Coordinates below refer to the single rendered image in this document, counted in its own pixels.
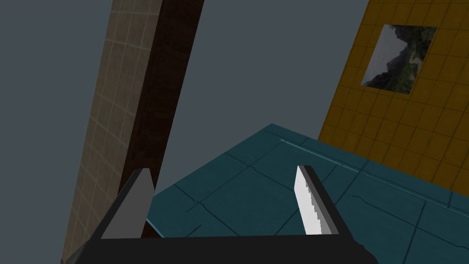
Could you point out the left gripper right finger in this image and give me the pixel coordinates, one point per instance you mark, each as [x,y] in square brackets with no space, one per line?
[315,205]

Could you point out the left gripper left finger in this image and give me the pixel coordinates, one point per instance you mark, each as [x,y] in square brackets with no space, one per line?
[133,205]

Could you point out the landscape picture on wall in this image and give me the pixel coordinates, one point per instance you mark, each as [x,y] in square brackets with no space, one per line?
[399,58]

